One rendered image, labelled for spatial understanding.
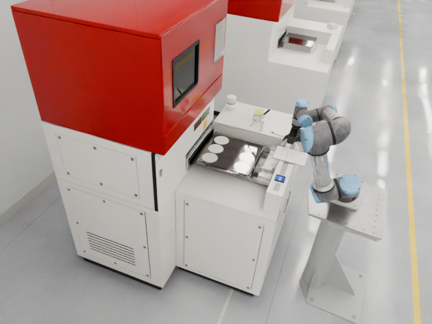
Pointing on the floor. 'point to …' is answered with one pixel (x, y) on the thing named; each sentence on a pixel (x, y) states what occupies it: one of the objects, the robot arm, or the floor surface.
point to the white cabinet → (226, 242)
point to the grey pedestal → (332, 278)
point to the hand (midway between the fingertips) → (290, 151)
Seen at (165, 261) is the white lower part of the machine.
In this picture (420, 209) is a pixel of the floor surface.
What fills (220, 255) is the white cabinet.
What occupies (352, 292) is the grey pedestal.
